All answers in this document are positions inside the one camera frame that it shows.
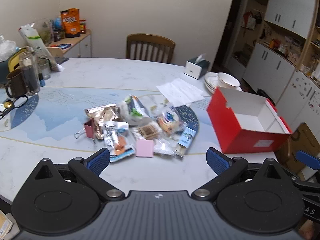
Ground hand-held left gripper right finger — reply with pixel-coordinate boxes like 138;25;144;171
191;147;288;201

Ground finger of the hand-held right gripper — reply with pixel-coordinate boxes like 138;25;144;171
287;173;320;195
296;150;320;171

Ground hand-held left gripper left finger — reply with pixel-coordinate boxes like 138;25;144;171
32;147;125;201

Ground red cardboard box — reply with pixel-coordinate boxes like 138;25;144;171
206;87;293;154

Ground pink binder clip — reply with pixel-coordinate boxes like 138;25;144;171
74;120;97;144

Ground light blue small box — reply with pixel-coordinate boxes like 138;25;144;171
177;126;196;155

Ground silver foil packet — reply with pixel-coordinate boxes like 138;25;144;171
84;104;123;140

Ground pink sticky note block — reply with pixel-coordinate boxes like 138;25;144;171
136;139;154;158

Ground clear plastic packet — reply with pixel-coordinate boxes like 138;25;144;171
153;139;185;158

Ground round bread packet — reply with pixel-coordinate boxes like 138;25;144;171
157;106;188;137

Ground white marble desktop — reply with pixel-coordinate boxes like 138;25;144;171
0;57;279;207

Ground brown cardboard box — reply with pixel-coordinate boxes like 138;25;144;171
277;122;320;180

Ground stickered white cabinet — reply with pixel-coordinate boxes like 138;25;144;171
281;69;320;140

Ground black floor rack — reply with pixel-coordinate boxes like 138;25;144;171
257;89;275;105

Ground stack of white plates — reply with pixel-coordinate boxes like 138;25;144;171
204;71;243;93

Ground white paper sheet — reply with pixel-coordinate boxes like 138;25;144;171
156;78;204;107

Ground white gold-rimmed bowl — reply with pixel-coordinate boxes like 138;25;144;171
217;72;241;88

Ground green white tissue box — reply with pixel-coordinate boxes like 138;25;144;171
185;54;211;80

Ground black scissors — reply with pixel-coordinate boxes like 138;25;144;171
0;95;28;120

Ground plain white floor cabinet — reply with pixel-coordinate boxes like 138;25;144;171
242;41;297;103

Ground small drinking glass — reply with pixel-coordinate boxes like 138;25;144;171
37;59;52;80

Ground tall glass jar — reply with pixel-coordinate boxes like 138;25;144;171
19;51;40;95

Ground yellow box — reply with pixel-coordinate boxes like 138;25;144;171
0;209;13;233

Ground brown mug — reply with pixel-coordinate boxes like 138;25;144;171
5;69;27;98

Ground light wooden holder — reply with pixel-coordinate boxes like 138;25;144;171
46;47;64;60

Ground white wooden sideboard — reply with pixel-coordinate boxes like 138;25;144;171
47;29;92;58

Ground wooden shelf unit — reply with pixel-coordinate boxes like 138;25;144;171
296;0;320;87

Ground dark wooden door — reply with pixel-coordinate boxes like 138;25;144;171
211;0;247;74

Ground teal yellow container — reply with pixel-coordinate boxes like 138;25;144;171
0;47;28;83

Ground dark jars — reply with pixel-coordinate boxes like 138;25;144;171
53;29;66;42

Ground wooden chair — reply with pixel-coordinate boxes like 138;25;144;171
126;33;176;64

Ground white green tall packet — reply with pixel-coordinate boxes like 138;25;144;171
19;24;64;72

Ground orange snack bag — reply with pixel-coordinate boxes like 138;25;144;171
61;8;81;38

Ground red white hanging bag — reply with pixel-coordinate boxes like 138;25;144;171
241;11;263;29

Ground clear crumpled plastic bag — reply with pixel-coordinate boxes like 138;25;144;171
0;36;18;62

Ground white upper cabinet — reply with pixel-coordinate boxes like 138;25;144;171
250;0;318;39

